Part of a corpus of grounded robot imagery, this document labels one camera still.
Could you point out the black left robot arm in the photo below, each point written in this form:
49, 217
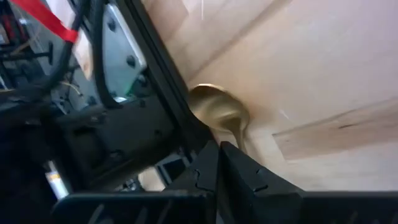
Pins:
124, 130

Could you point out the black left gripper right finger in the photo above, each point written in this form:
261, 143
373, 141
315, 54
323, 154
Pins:
264, 202

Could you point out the silver corner bracket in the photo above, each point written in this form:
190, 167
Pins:
121, 56

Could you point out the slender gold spoon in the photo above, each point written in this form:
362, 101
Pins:
217, 109

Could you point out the white label tag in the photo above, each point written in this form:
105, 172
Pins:
57, 186

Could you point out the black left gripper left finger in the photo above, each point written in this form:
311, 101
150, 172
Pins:
140, 208

